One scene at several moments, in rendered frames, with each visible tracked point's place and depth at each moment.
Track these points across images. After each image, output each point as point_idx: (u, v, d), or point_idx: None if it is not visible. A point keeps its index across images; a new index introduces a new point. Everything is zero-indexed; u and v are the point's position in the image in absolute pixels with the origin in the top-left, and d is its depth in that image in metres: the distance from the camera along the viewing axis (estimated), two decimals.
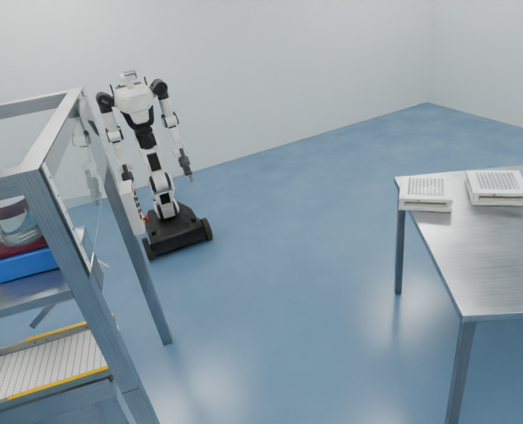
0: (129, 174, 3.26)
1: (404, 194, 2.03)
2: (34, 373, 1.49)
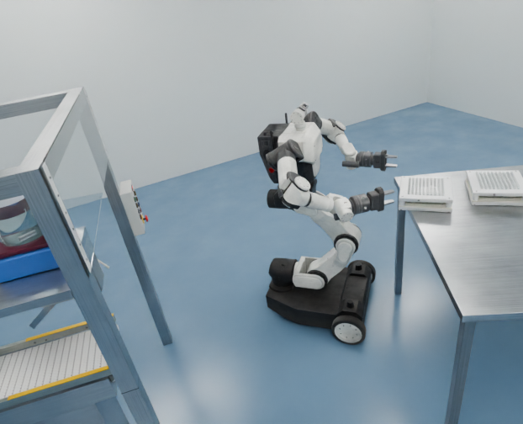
0: (355, 214, 1.91)
1: (404, 194, 2.03)
2: (34, 373, 1.49)
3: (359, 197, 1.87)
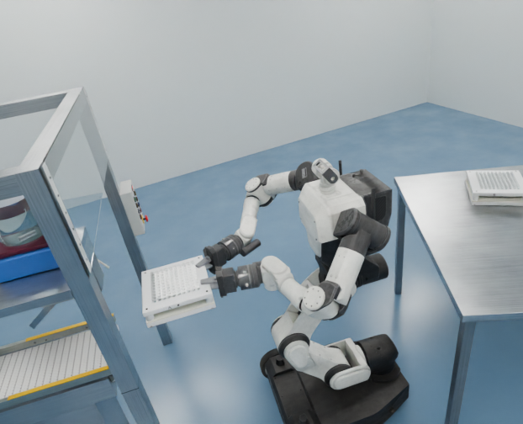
0: (239, 253, 1.69)
1: (196, 261, 1.59)
2: (34, 373, 1.49)
3: (227, 237, 1.65)
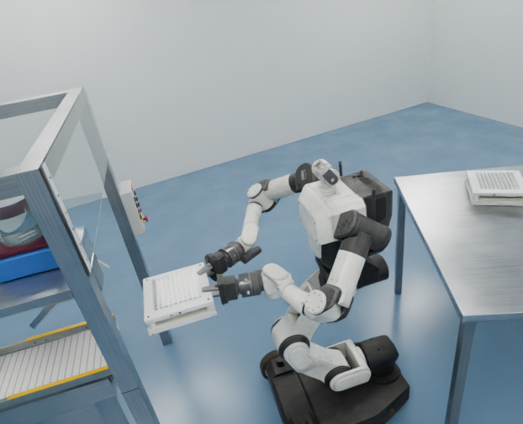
0: (240, 260, 1.70)
1: (198, 267, 1.60)
2: (34, 373, 1.49)
3: (228, 244, 1.66)
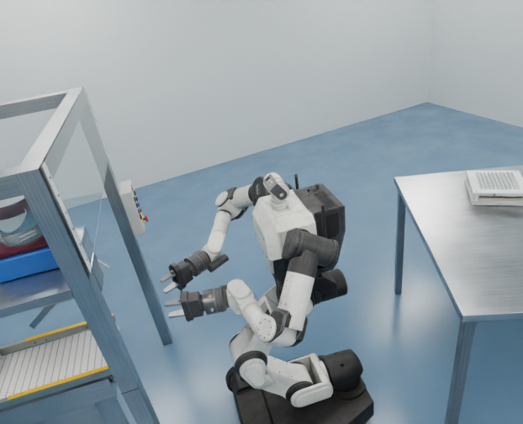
0: (206, 268, 1.70)
1: None
2: None
3: (193, 253, 1.67)
